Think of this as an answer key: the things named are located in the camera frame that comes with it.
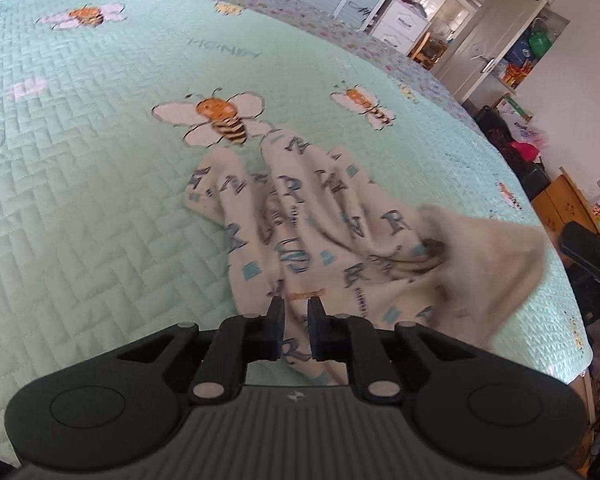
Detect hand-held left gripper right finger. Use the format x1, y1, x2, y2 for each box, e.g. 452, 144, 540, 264
307, 297, 473, 406

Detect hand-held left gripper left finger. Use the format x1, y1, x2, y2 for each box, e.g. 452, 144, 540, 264
116, 296, 287, 408

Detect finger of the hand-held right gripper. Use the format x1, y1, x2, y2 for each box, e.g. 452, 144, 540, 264
560, 221, 600, 302

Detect cream letter-print shirt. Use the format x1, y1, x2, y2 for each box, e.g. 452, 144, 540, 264
182, 127, 551, 386

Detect red cloth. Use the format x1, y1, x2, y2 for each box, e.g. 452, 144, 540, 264
510, 140, 543, 163

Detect white plastic bag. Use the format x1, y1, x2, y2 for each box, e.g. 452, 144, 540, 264
512, 122, 548, 146

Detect green white carton box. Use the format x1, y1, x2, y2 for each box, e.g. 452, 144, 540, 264
495, 92, 533, 123

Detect black chair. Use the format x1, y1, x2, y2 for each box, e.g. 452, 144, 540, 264
475, 105, 553, 198

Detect orange packets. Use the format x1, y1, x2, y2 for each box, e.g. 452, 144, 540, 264
500, 60, 528, 83

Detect green bag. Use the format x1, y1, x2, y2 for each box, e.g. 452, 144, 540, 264
527, 22, 556, 58

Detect white door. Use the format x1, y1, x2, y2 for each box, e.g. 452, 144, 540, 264
437, 0, 548, 103

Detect green bee-print quilt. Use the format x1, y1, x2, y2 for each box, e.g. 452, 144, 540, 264
0, 0, 593, 466

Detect wooden chair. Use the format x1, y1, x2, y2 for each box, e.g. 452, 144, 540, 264
410, 30, 451, 68

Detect white drawer cabinet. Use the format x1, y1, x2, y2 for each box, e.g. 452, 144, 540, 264
370, 0, 431, 56

